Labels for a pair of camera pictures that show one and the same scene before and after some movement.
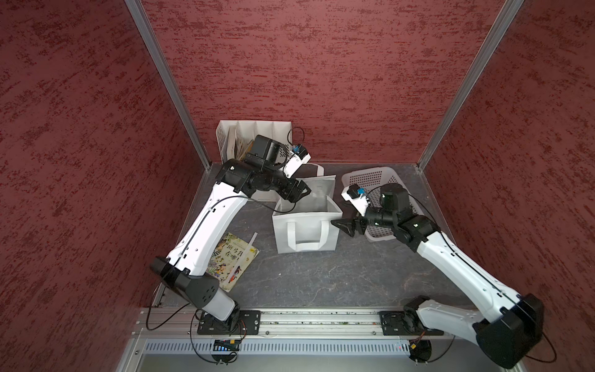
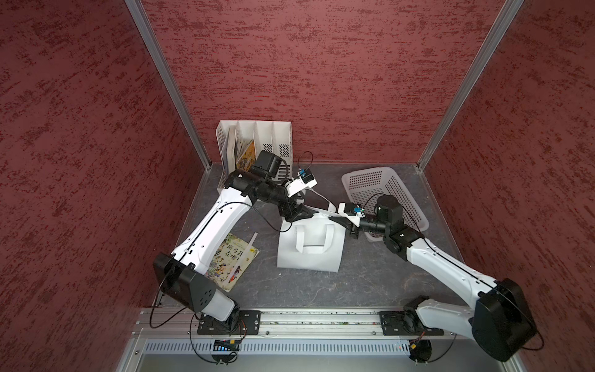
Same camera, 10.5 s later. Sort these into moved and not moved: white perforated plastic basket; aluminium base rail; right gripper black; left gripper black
Moved: left gripper black
Not moved: aluminium base rail; right gripper black; white perforated plastic basket
